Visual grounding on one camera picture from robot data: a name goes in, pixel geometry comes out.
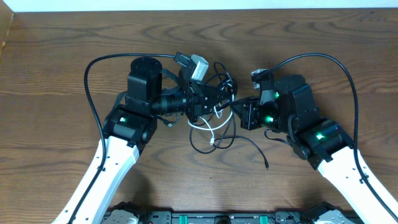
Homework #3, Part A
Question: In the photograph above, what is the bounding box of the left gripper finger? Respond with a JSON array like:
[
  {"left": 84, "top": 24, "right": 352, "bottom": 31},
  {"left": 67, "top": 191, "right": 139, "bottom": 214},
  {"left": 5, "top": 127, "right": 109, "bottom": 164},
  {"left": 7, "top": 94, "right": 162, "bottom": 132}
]
[
  {"left": 208, "top": 98, "right": 229, "bottom": 114},
  {"left": 202, "top": 85, "right": 229, "bottom": 103}
]

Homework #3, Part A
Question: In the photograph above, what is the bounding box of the thick black USB cable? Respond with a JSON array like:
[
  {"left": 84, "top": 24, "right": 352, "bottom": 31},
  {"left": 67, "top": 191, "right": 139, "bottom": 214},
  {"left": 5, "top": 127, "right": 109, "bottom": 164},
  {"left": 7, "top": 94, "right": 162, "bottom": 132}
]
[{"left": 188, "top": 61, "right": 239, "bottom": 155}]

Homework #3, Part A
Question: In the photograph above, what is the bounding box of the white USB cable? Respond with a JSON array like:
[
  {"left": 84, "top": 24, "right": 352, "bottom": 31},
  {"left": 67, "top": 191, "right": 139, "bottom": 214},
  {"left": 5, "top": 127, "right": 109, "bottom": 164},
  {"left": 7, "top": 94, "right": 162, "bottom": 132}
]
[{"left": 187, "top": 83, "right": 236, "bottom": 146}]

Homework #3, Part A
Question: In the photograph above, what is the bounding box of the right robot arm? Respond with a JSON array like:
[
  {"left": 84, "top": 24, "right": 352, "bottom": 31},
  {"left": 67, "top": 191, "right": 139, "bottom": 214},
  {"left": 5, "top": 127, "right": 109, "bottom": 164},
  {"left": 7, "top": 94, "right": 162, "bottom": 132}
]
[{"left": 231, "top": 75, "right": 397, "bottom": 223}]

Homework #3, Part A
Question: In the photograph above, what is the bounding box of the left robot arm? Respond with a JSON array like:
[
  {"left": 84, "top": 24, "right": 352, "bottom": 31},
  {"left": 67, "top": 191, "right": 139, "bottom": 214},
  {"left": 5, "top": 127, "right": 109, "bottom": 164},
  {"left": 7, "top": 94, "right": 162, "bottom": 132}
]
[{"left": 54, "top": 53, "right": 236, "bottom": 223}]

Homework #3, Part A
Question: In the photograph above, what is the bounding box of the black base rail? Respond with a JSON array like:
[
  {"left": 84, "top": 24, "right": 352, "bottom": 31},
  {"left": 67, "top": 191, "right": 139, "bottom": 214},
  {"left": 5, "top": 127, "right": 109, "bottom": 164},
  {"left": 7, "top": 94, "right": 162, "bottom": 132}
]
[{"left": 102, "top": 202, "right": 361, "bottom": 224}]

